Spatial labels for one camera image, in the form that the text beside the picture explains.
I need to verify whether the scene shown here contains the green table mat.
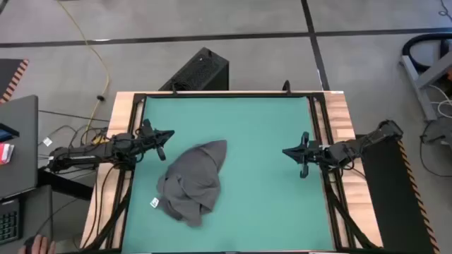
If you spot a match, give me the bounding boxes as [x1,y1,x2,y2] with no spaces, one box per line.
[121,95,335,253]

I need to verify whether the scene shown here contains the yellow floor cable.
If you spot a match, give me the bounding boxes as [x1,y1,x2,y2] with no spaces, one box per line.
[56,0,111,146]

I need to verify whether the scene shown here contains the grey terry towel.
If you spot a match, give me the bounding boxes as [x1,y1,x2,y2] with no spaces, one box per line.
[150,139,229,229]

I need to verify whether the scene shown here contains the black orange-striped floor mat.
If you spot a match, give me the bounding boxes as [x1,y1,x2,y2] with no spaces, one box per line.
[355,133,441,254]
[0,58,30,104]

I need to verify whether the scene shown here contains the black computer tower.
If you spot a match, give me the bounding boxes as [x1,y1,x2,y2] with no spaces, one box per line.
[158,47,230,92]

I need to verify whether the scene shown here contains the grey desk top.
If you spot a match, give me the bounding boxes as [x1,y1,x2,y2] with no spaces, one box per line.
[0,94,40,200]

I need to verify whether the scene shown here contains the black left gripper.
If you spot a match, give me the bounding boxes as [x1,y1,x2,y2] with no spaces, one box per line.
[136,119,175,162]

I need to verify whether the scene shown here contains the black desk beam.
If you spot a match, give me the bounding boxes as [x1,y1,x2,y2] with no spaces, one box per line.
[37,168,95,201]

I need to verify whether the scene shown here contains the black hose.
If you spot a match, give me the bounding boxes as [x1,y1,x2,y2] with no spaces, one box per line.
[401,32,452,73]

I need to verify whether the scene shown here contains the black aluminium table frame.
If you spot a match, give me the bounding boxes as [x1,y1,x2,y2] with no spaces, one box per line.
[81,92,384,254]

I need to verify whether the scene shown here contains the black keyboard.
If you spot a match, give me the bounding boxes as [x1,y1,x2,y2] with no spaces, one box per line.
[0,198,21,245]

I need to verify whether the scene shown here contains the dark grey side desk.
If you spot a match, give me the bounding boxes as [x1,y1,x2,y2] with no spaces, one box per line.
[0,185,54,254]

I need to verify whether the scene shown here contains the red white packet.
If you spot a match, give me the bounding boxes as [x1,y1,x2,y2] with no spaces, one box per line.
[0,142,16,166]

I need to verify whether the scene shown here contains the dark tablet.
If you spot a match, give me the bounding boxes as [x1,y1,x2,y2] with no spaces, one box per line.
[0,122,20,143]

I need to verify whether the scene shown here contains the grey metal stand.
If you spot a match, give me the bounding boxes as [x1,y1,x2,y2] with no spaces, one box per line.
[398,49,452,123]

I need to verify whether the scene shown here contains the person's hand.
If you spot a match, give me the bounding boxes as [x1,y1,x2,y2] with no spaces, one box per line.
[17,234,57,254]

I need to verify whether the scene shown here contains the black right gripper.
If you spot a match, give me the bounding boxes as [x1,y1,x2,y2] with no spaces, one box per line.
[282,131,329,179]

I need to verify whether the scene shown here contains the white floor cables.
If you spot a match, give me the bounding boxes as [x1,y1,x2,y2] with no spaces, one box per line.
[428,83,452,119]

